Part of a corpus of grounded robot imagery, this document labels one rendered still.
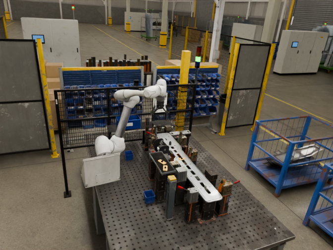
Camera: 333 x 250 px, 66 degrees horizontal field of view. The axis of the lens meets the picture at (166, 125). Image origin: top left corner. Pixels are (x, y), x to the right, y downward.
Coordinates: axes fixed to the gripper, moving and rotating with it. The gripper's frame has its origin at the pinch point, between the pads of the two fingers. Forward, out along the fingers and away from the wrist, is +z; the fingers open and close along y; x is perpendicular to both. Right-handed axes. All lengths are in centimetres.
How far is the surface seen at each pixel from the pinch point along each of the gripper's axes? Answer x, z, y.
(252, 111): 207, 98, 312
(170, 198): -63, 50, -10
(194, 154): -8, 45, 43
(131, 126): 71, 39, -11
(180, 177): -48, 42, 6
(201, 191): -67, 46, 19
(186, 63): 93, -38, 72
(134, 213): -45, 76, -38
